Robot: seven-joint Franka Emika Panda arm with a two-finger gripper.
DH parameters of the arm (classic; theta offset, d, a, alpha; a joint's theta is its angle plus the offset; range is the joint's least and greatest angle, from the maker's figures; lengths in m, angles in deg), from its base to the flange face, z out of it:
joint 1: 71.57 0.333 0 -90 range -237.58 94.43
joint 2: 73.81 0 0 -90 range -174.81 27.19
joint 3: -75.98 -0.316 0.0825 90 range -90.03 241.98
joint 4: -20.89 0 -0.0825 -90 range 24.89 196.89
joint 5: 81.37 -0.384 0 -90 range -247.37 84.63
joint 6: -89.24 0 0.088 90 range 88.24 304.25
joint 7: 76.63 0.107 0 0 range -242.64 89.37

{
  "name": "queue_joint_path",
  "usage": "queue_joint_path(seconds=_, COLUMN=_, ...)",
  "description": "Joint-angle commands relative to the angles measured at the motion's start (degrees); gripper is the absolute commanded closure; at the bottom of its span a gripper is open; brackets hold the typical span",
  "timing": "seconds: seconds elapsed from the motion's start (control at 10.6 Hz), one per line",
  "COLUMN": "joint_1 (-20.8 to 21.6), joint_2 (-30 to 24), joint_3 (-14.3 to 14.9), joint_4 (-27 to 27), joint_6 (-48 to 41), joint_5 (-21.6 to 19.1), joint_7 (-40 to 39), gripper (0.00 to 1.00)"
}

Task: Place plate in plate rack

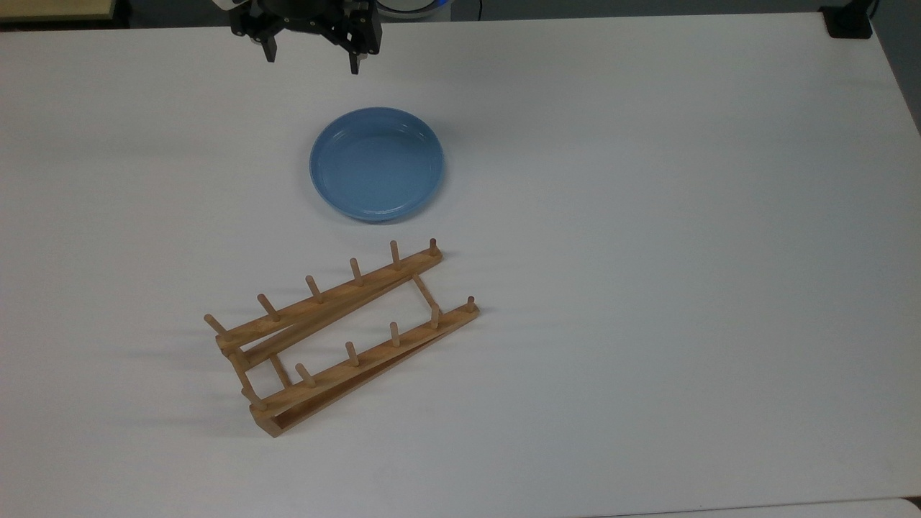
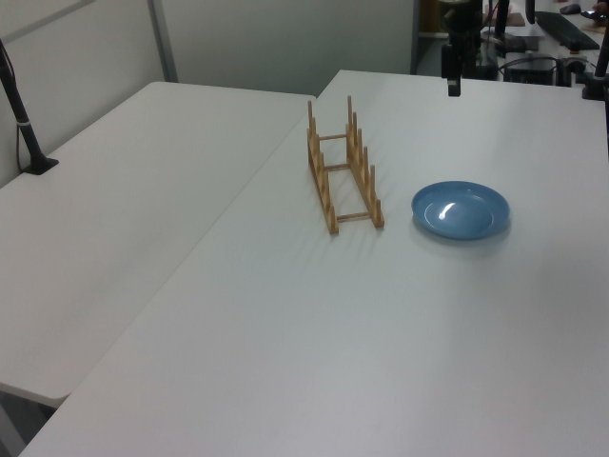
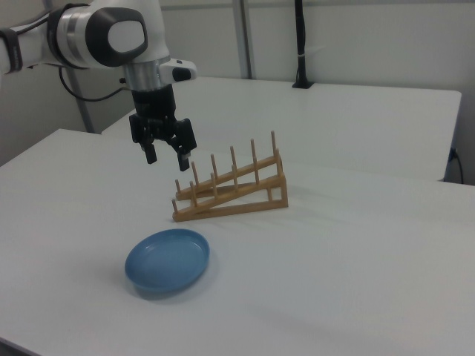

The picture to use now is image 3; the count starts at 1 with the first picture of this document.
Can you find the black cable with blue plug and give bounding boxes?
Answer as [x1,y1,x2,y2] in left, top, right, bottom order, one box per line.
[448,148,465,184]

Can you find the blue round plate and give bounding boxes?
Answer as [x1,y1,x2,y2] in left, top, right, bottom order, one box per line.
[124,228,212,297]

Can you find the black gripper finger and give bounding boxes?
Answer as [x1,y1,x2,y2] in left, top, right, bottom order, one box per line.
[166,118,198,173]
[128,113,159,165]

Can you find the grey wall frame post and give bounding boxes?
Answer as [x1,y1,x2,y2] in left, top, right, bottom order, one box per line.
[232,0,258,80]

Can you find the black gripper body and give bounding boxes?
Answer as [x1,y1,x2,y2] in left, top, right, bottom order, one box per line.
[131,85,179,131]

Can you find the black strap on arm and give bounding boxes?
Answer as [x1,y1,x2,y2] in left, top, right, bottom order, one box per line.
[0,28,24,74]

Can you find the white adjoining table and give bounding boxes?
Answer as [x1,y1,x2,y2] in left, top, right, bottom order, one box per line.
[100,76,463,182]

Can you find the wooden plate rack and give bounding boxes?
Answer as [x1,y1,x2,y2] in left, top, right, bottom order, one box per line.
[171,130,289,223]

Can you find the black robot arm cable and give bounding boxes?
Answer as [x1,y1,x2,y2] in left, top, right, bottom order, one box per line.
[58,66,131,102]

